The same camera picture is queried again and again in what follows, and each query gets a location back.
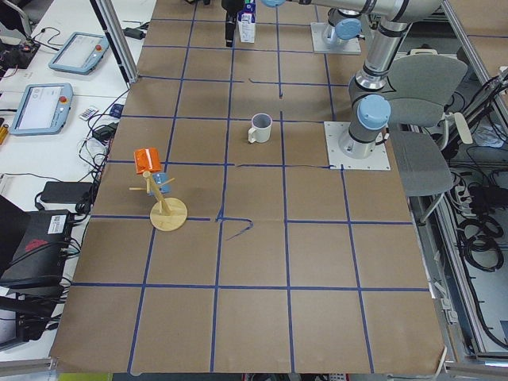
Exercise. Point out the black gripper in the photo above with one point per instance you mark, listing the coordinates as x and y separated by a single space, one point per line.
229 9

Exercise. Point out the white blue milk carton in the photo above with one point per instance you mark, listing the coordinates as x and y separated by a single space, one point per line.
246 22

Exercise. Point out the small black power brick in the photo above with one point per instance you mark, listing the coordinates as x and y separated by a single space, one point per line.
138 34

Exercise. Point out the grey white mug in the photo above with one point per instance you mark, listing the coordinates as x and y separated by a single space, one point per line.
260 130

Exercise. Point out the teach pendant upper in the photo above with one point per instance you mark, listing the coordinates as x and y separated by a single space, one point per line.
80 54

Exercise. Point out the teach pendant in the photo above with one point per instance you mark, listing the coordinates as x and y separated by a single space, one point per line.
43 109
80 54

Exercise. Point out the orange mug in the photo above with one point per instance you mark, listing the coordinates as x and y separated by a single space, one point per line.
147 159

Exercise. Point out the white remote control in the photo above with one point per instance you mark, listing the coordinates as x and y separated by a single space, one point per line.
88 113

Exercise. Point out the blue mug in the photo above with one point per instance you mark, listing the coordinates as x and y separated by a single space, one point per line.
163 182

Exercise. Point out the grey office chair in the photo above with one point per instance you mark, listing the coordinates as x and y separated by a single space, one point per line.
422 84

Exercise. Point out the teach pendant lower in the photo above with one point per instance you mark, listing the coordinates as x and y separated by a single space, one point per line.
43 109

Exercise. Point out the wooden mug tree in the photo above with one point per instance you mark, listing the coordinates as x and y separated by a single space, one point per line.
168 214

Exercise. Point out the black power adapter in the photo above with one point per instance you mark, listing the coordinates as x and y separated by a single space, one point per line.
66 192

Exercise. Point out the black computer box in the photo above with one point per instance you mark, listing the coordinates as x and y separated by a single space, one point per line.
32 246

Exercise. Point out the aluminium frame post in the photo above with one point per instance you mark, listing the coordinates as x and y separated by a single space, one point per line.
108 20

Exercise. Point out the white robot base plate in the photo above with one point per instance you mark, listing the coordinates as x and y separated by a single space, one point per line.
348 154

